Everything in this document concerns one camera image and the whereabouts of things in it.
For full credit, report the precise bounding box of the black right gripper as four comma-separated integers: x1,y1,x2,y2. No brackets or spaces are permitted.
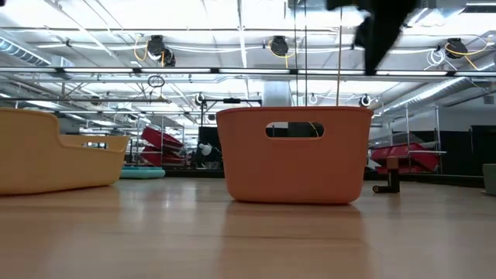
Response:
325,0,419,77

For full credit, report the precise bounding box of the orange plastic bin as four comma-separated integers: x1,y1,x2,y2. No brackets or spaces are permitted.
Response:
215,105,374,205

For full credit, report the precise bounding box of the metal rack shelf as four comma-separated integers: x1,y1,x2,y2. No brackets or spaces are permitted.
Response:
402,105,443,174

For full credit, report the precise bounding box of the black monitor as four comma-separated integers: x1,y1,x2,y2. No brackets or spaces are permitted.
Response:
198,126,222,164

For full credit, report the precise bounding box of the yellow plastic bin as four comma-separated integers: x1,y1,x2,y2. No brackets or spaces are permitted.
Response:
0,107,131,196

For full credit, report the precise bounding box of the silver ceiling duct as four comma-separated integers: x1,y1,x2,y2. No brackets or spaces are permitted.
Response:
371,75,496,113

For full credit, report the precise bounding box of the black ceiling cable reel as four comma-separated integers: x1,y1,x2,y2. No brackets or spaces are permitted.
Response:
146,34,177,67
444,37,469,60
269,35,291,58

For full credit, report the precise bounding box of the black aluminium table frame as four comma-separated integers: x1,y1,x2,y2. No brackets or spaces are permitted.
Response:
164,169,485,189

